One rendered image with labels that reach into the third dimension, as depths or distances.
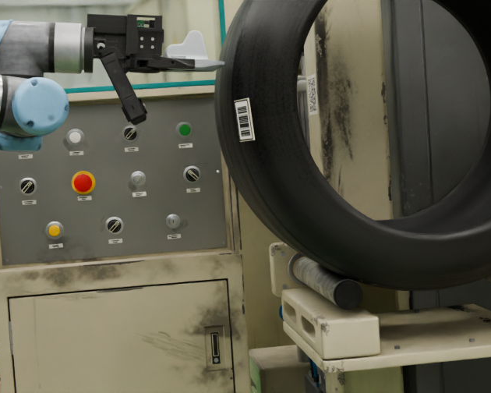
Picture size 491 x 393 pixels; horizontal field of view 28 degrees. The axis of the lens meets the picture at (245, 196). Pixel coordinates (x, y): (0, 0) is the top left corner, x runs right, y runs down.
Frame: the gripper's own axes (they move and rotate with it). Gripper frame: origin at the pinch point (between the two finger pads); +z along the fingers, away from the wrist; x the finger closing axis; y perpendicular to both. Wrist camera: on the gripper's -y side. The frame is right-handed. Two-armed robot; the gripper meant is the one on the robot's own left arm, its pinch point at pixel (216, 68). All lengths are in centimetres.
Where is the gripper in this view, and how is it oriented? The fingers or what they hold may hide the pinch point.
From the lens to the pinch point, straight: 151.4
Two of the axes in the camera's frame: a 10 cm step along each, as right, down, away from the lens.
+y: 0.3, -10.0, -0.5
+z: 9.9, 0.2, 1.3
